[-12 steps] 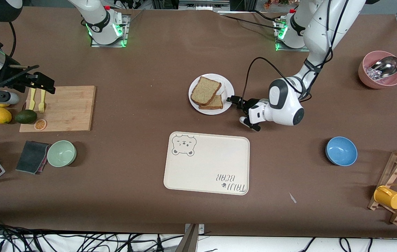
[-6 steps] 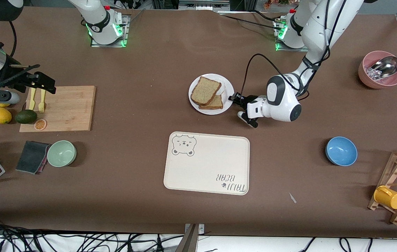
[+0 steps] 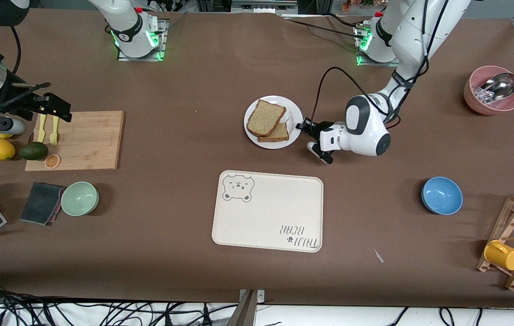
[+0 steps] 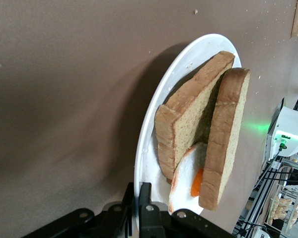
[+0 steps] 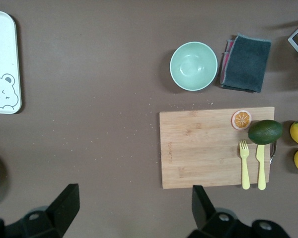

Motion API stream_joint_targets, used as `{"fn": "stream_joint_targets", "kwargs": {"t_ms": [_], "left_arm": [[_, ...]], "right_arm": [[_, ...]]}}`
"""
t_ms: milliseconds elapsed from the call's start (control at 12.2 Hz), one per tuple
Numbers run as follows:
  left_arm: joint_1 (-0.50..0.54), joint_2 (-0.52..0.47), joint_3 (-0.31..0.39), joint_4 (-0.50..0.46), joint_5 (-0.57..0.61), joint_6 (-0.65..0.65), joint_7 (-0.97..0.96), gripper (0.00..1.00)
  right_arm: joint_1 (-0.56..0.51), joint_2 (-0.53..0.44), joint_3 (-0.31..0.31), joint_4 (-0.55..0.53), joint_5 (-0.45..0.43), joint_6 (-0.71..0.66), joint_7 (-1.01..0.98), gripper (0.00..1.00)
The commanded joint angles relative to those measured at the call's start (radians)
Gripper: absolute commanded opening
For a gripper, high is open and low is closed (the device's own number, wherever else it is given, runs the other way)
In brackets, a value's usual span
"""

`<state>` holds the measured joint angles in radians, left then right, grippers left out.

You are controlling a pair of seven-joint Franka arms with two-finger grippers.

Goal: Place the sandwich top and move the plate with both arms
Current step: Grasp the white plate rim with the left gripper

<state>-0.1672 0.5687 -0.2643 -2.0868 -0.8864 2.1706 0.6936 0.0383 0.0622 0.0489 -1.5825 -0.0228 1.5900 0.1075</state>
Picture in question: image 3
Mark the white round plate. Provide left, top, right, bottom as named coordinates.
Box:
left=244, top=95, right=303, bottom=149

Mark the bread slice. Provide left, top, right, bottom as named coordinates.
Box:
left=257, top=121, right=290, bottom=143
left=246, top=100, right=286, bottom=138

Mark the yellow plastic knife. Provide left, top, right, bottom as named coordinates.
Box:
left=35, top=113, right=48, bottom=143

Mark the bread slice under egg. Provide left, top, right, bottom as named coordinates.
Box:
left=257, top=121, right=290, bottom=143

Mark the wooden cutting board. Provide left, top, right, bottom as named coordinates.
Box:
left=25, top=110, right=125, bottom=172

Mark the dark green avocado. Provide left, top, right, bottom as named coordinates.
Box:
left=19, top=142, right=49, bottom=161

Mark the pale green bowl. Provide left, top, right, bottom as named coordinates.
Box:
left=61, top=182, right=100, bottom=216

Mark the cream tray with bear print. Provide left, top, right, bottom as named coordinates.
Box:
left=211, top=170, right=324, bottom=253

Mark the dark grey folded cloth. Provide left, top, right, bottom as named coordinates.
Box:
left=20, top=182, right=66, bottom=226

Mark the blue bowl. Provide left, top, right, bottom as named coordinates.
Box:
left=421, top=177, right=463, bottom=216

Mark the pink bowl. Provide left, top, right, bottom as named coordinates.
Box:
left=464, top=66, right=514, bottom=115

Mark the metal scoop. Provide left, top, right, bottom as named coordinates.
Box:
left=479, top=61, right=514, bottom=101

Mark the yellow mug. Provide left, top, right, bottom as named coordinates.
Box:
left=484, top=240, right=514, bottom=271

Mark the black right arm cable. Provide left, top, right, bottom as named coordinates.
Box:
left=0, top=23, right=52, bottom=114

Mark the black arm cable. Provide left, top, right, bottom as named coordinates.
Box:
left=312, top=0, right=450, bottom=132
left=0, top=23, right=52, bottom=114

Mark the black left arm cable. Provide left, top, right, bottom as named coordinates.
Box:
left=312, top=0, right=450, bottom=132

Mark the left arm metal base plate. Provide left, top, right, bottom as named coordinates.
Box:
left=355, top=23, right=404, bottom=67

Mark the black table cable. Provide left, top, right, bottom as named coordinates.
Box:
left=284, top=15, right=367, bottom=38

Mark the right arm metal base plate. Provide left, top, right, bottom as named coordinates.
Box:
left=118, top=18, right=168, bottom=62

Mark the grey metal bracket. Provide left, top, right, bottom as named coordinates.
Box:
left=236, top=289, right=265, bottom=326

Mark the black floor cable bundle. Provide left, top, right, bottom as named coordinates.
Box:
left=0, top=290, right=239, bottom=326

